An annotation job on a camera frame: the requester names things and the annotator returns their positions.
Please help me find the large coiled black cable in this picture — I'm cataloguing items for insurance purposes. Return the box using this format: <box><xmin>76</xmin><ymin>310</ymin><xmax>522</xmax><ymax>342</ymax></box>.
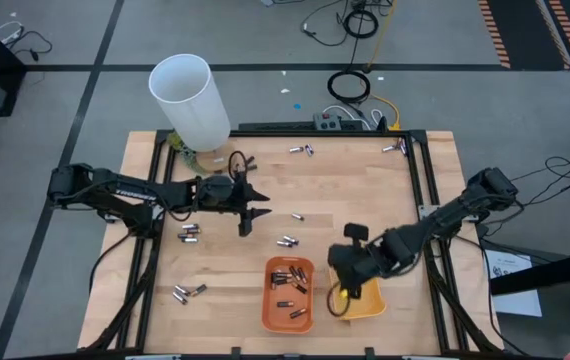
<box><xmin>326</xmin><ymin>70</ymin><xmax>372</xmax><ymax>104</ymax></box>

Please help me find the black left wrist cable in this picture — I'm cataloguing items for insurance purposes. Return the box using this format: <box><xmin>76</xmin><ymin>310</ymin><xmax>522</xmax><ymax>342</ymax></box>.
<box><xmin>227</xmin><ymin>149</ymin><xmax>250</xmax><ymax>177</ymax></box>

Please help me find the yellow floor cable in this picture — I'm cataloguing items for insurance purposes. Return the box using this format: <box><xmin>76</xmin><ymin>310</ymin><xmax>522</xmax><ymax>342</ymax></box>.
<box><xmin>364</xmin><ymin>0</ymin><xmax>402</xmax><ymax>132</ymax></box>

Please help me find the black cable with yellow sleeve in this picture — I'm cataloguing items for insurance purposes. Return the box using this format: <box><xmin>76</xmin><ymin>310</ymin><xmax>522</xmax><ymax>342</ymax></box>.
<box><xmin>325</xmin><ymin>279</ymin><xmax>354</xmax><ymax>319</ymax></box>

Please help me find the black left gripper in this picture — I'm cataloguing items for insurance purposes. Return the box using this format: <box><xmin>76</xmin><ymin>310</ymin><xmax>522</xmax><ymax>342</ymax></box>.
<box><xmin>193</xmin><ymin>168</ymin><xmax>273</xmax><ymax>239</ymax></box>

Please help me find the small coiled black cable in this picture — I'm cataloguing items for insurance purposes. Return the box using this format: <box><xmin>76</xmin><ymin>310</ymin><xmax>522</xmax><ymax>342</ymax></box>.
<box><xmin>342</xmin><ymin>8</ymin><xmax>380</xmax><ymax>40</ymax></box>

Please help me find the black flat bar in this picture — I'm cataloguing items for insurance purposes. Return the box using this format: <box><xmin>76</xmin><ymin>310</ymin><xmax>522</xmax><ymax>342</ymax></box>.
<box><xmin>238</xmin><ymin>121</ymin><xmax>316</xmax><ymax>132</ymax></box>

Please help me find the grey power strip red switch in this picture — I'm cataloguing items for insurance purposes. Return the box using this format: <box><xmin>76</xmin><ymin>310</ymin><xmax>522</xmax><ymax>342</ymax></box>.
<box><xmin>313</xmin><ymin>112</ymin><xmax>345</xmax><ymax>132</ymax></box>

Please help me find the white charger cable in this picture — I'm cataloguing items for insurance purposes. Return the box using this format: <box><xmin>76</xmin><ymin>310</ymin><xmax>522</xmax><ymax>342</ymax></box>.
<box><xmin>0</xmin><ymin>19</ymin><xmax>25</xmax><ymax>44</ymax></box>

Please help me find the white cylindrical tube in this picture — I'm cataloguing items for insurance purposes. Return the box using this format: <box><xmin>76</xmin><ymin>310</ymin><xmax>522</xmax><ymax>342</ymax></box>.
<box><xmin>147</xmin><ymin>53</ymin><xmax>239</xmax><ymax>175</ymax></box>

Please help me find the white floor cable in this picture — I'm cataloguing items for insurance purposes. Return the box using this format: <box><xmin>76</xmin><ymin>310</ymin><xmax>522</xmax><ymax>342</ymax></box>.
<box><xmin>322</xmin><ymin>103</ymin><xmax>385</xmax><ymax>129</ymax></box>

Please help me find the yellow plastic bin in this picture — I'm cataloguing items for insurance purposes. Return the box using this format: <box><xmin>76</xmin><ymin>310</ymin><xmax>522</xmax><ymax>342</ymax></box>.
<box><xmin>331</xmin><ymin>269</ymin><xmax>388</xmax><ymax>322</ymax></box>

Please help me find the thin black cable with plug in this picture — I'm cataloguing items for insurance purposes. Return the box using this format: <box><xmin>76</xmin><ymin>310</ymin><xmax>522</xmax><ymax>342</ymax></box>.
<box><xmin>300</xmin><ymin>0</ymin><xmax>351</xmax><ymax>48</ymax></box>

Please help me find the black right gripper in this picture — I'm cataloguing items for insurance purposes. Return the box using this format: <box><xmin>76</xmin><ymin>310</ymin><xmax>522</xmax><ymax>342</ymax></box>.
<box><xmin>327</xmin><ymin>223</ymin><xmax>392</xmax><ymax>301</ymax></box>

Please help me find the white printed paper sheet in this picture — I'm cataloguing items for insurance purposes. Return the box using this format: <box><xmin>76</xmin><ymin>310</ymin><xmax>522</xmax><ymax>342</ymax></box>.
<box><xmin>484</xmin><ymin>249</ymin><xmax>544</xmax><ymax>319</ymax></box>

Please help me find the orange plastic bin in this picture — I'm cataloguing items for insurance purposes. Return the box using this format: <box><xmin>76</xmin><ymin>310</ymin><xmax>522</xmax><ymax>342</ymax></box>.
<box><xmin>260</xmin><ymin>255</ymin><xmax>316</xmax><ymax>335</ymax></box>

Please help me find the black desk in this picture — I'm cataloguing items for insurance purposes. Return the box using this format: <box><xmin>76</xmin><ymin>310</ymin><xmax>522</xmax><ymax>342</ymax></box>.
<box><xmin>488</xmin><ymin>247</ymin><xmax>570</xmax><ymax>360</ymax></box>

